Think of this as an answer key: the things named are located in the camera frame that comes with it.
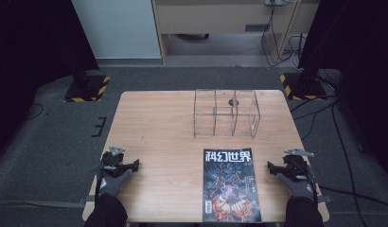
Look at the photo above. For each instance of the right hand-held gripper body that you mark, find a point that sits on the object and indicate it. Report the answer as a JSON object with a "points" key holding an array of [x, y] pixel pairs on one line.
{"points": [[295, 165]]}

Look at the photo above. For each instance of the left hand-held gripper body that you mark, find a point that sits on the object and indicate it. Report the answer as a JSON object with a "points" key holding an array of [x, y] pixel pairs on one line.
{"points": [[110, 159]]}

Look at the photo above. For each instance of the person's left hand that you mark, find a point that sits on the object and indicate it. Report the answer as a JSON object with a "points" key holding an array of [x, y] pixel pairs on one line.
{"points": [[112, 186]]}

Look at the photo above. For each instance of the person's right hand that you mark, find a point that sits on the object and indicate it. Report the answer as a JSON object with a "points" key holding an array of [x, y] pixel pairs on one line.
{"points": [[297, 187]]}

